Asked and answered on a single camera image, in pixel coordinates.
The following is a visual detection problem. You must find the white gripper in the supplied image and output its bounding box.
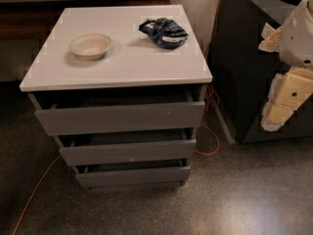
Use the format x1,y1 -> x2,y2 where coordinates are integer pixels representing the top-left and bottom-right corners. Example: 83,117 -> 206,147
258,0 -> 313,132

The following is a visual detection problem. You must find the grey bottom drawer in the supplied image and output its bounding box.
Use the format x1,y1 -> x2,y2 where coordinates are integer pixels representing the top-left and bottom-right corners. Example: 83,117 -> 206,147
75,159 -> 191,188

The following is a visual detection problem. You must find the grey drawer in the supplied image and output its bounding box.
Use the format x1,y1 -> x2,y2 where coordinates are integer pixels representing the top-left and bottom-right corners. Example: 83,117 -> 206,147
60,129 -> 196,165
75,159 -> 191,188
35,93 -> 204,136

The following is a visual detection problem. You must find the grey drawer cabinet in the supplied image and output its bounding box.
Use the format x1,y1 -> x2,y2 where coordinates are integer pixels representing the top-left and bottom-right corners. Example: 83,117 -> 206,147
19,4 -> 213,192

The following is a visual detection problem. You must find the grey middle drawer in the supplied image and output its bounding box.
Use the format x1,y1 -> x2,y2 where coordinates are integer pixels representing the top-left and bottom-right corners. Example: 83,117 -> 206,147
60,129 -> 196,165

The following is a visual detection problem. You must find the grey top drawer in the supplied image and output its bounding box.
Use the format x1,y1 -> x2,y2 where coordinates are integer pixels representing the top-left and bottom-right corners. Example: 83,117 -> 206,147
35,93 -> 204,136

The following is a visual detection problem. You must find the white label on bin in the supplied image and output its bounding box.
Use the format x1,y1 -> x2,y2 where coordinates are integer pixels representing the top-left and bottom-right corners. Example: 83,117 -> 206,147
261,23 -> 275,39

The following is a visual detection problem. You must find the dark grey trash bin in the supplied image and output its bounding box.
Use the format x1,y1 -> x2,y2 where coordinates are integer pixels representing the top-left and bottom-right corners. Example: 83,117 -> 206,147
207,0 -> 313,143

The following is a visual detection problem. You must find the blue crumpled chip bag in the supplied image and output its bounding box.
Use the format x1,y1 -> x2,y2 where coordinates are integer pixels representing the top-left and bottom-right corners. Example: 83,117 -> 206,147
139,18 -> 189,49

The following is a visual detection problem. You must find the white paper bowl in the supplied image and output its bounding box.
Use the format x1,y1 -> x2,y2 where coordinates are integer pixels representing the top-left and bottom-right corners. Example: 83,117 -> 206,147
68,34 -> 112,61

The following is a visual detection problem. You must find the orange extension cable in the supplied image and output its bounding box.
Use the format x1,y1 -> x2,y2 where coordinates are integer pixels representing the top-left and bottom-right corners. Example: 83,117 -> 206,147
11,0 -> 233,235

